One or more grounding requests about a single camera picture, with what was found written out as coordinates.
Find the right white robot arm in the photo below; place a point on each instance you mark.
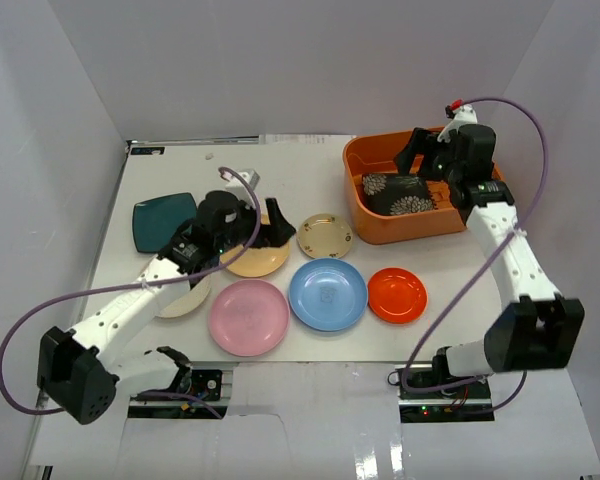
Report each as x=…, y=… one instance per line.
x=538, y=327

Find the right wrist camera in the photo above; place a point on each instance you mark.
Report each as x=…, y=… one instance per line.
x=459, y=114

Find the white paper sheet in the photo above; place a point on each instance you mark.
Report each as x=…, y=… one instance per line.
x=310, y=139

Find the black floral square plate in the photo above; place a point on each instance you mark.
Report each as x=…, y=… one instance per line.
x=389, y=194

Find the cream round plate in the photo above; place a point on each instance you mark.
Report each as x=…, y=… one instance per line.
x=185, y=302

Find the teal square plate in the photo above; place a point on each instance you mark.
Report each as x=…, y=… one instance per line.
x=154, y=221

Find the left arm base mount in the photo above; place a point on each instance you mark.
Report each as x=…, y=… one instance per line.
x=197, y=395

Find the blue round plate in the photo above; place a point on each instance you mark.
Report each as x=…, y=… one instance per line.
x=328, y=295

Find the black label sticker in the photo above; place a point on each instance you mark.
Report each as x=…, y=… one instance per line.
x=146, y=151

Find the pink round plate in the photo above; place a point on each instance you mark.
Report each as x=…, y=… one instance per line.
x=249, y=318

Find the orange plastic bin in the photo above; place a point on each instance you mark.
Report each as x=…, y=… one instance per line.
x=375, y=154

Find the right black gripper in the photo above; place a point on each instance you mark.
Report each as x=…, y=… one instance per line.
x=421, y=143

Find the small orange round plate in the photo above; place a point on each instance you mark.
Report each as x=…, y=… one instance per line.
x=397, y=296

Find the yellow round plate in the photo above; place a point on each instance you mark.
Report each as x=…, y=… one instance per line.
x=259, y=262

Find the small beige patterned plate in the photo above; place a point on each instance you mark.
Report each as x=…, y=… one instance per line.
x=325, y=235

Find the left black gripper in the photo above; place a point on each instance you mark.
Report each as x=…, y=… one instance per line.
x=259, y=226

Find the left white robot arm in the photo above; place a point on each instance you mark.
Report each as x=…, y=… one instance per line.
x=77, y=368

